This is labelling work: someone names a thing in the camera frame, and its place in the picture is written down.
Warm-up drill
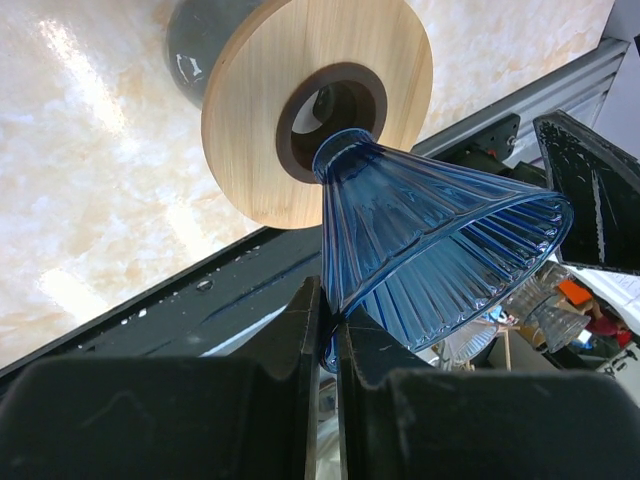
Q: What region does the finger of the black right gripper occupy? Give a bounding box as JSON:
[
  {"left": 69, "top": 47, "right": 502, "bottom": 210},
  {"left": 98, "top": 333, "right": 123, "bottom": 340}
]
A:
[{"left": 533, "top": 110, "right": 639, "bottom": 275}]

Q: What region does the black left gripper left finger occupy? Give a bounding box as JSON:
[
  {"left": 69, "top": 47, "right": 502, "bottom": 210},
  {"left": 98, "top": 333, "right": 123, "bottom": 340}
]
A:
[{"left": 1, "top": 277, "right": 321, "bottom": 479}]

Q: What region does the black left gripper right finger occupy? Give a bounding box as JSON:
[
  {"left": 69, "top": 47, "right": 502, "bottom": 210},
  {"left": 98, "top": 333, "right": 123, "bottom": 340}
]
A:
[{"left": 337, "top": 319, "right": 639, "bottom": 479}]

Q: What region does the blue glass dripper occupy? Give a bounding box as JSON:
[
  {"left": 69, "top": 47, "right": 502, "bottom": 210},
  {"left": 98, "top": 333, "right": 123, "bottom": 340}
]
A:
[{"left": 312, "top": 128, "right": 574, "bottom": 353}]

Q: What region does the wooden dripper ring stand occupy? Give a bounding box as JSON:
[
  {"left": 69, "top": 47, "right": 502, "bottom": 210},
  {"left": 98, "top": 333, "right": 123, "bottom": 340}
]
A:
[{"left": 201, "top": 1, "right": 433, "bottom": 229}]

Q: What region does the smoked glass carafe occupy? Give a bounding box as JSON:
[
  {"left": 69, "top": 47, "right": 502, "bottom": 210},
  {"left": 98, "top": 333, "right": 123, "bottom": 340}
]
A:
[{"left": 166, "top": 0, "right": 262, "bottom": 109}]

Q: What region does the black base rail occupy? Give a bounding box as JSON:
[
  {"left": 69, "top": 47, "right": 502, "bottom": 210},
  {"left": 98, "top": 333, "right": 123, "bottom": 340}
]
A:
[{"left": 0, "top": 112, "right": 521, "bottom": 381}]

